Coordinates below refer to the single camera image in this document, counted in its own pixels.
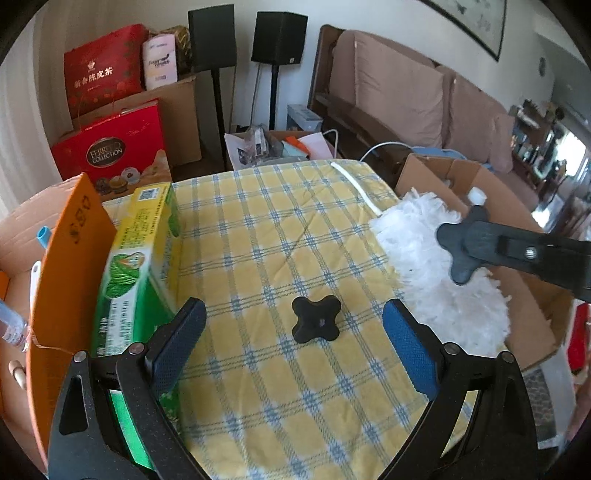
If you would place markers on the small bottle wooden cap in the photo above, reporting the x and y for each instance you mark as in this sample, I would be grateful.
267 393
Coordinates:
17 374

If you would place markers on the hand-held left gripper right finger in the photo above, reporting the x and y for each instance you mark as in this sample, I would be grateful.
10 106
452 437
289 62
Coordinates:
411 350

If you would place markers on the gold bag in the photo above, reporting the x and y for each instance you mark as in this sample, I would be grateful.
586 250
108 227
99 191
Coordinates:
180 41

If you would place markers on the red chocolate gift box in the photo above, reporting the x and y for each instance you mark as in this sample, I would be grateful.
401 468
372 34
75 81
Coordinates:
115 138

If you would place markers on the clear bottle white cap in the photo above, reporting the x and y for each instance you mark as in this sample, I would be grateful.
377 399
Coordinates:
478 196

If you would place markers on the green toothpaste box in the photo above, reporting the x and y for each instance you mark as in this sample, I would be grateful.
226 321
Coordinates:
134 277

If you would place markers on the white fluffy duster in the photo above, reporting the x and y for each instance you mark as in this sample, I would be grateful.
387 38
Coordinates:
415 249

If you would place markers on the brown sofa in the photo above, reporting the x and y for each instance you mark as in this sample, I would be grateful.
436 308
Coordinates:
341 115

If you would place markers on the yellow plaid tablecloth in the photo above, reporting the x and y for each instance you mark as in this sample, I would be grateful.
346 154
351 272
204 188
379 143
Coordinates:
277 230

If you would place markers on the red paper bag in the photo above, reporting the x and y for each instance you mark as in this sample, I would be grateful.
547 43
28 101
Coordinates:
579 337

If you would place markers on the blue white box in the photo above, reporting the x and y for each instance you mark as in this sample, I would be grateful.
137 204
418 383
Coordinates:
302 117

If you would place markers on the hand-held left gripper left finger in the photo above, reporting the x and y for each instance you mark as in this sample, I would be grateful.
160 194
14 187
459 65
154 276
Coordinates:
178 341

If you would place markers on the white plastic bag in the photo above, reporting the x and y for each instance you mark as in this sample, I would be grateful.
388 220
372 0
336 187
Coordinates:
240 152

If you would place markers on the small brown sofa cushion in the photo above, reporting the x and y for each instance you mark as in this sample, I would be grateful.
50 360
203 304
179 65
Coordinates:
504 143

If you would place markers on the blue cloth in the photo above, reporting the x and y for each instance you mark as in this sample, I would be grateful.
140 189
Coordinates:
438 151

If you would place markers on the framed ink painting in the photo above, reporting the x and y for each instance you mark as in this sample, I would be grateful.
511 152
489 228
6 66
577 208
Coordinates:
480 23

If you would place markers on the black cross knob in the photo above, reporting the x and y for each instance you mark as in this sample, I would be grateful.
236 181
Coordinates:
316 323

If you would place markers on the cluttered shelf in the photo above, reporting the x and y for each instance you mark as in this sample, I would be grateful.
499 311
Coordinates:
540 152

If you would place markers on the clear bottle pink cap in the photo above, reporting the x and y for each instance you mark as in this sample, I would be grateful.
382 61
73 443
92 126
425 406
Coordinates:
10 323

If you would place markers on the blue silicone funnel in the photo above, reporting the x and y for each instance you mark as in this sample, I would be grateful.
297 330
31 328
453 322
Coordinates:
43 236

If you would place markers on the orange cardboard box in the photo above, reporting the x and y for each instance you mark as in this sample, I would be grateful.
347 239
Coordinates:
69 277

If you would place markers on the large brown cardboard box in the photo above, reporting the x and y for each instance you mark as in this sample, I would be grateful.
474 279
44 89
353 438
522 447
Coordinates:
180 115

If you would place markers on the white paper bag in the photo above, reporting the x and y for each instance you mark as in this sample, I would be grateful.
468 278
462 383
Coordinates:
318 145

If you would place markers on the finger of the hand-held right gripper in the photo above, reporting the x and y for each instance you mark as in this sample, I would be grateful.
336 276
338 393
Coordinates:
531 251

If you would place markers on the black speaker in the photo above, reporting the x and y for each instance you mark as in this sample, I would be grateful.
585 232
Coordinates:
279 37
212 37

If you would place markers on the red white lint brush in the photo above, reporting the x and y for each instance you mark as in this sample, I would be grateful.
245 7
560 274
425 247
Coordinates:
35 286

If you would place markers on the black speaker stand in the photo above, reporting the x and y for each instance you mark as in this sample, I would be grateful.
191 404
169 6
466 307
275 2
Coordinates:
219 115
273 97

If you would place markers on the red gift bag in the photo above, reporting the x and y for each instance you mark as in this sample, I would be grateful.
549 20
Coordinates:
101 69

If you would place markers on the white pink tissue pack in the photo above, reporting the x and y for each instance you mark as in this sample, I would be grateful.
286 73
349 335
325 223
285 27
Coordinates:
159 60

